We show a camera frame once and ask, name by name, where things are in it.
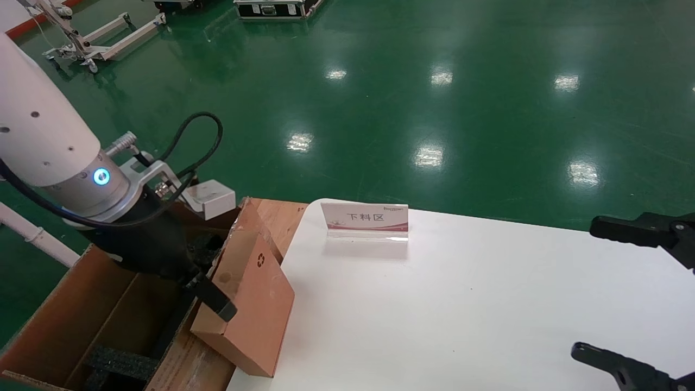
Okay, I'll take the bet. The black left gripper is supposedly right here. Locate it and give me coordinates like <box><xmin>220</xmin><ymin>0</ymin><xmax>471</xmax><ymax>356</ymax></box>
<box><xmin>81</xmin><ymin>190</ymin><xmax>238</xmax><ymax>322</ymax></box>

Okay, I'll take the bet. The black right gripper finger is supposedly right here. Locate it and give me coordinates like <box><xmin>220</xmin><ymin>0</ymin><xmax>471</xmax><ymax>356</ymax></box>
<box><xmin>571</xmin><ymin>341</ymin><xmax>695</xmax><ymax>391</ymax></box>
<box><xmin>590</xmin><ymin>212</ymin><xmax>695</xmax><ymax>270</ymax></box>

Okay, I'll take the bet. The large open cardboard box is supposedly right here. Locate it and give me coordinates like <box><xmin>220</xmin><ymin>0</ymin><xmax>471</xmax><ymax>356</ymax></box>
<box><xmin>0</xmin><ymin>198</ymin><xmax>288</xmax><ymax>391</ymax></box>

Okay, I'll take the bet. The black foam pad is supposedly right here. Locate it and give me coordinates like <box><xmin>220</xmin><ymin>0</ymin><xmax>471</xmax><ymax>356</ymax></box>
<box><xmin>87</xmin><ymin>346</ymin><xmax>162</xmax><ymax>391</ymax></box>
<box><xmin>187</xmin><ymin>232</ymin><xmax>226</xmax><ymax>267</ymax></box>

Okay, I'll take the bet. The white red table sign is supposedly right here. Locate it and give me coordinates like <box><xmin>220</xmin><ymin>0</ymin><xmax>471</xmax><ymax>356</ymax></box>
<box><xmin>320</xmin><ymin>202</ymin><xmax>409</xmax><ymax>241</ymax></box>

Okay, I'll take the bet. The white wheeled lift stand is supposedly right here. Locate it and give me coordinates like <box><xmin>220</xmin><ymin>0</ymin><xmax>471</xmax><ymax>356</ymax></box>
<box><xmin>16</xmin><ymin>0</ymin><xmax>166</xmax><ymax>74</ymax></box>

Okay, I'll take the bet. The black flight case with latches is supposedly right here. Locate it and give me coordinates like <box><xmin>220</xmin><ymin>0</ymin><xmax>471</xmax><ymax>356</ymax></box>
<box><xmin>235</xmin><ymin>0</ymin><xmax>325</xmax><ymax>21</ymax></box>

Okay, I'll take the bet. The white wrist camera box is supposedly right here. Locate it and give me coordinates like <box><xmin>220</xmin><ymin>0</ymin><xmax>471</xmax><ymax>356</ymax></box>
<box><xmin>182</xmin><ymin>179</ymin><xmax>237</xmax><ymax>220</ymax></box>

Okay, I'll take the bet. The silver camera bracket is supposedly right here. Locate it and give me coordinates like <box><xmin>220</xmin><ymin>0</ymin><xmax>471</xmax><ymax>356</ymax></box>
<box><xmin>117</xmin><ymin>159</ymin><xmax>188</xmax><ymax>199</ymax></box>

